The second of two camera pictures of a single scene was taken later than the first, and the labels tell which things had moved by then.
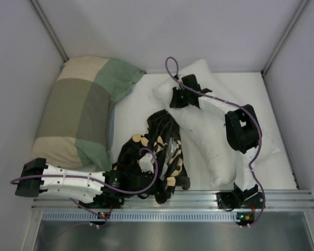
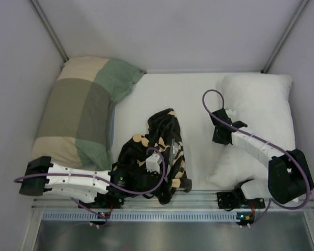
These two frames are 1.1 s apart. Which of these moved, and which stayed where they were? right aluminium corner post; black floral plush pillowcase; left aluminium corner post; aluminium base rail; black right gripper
Moved: black right gripper
Stayed: black floral plush pillowcase; aluminium base rail; right aluminium corner post; left aluminium corner post
